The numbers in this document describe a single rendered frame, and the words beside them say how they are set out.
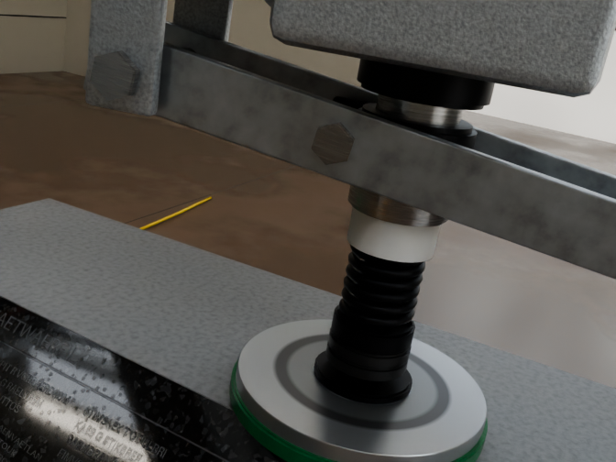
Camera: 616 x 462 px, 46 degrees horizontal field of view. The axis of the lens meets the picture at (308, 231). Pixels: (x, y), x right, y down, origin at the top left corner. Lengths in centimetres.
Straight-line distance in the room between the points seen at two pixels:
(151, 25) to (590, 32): 27
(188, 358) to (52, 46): 669
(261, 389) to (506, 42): 32
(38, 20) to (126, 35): 663
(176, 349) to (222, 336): 5
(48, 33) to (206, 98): 673
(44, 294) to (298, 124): 38
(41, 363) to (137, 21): 35
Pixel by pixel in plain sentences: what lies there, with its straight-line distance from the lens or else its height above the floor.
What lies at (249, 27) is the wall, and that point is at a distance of 620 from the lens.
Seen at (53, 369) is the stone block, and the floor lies 80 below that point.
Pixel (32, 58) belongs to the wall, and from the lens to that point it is 714.
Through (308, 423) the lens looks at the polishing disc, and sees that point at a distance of 56.
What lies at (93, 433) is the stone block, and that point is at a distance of 66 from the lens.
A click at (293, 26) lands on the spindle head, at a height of 114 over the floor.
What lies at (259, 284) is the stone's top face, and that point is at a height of 82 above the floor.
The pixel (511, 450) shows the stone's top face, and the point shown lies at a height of 82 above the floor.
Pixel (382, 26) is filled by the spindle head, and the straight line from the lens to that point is 44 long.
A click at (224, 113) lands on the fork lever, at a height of 107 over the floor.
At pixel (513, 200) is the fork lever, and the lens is 51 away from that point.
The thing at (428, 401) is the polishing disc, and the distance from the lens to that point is 62.
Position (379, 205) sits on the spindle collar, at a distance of 53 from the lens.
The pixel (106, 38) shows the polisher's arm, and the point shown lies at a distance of 52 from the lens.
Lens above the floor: 116
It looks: 19 degrees down
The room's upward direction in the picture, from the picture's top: 10 degrees clockwise
